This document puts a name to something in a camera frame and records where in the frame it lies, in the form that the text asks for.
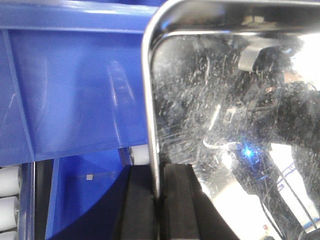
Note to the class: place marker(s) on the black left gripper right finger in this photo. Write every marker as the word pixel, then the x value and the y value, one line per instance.
pixel 186 211

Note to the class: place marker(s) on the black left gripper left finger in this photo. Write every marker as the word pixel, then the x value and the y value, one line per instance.
pixel 137 219

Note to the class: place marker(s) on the small shiny silver tray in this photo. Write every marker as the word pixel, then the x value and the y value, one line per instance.
pixel 232 88

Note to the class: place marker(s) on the blue bin lower centre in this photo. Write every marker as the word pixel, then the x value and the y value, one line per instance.
pixel 86 195

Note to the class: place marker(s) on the white conveyor rollers left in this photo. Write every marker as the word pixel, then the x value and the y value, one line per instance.
pixel 10 187

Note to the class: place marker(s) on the blue plastic bin behind tray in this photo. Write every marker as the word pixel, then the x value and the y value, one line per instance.
pixel 71 77

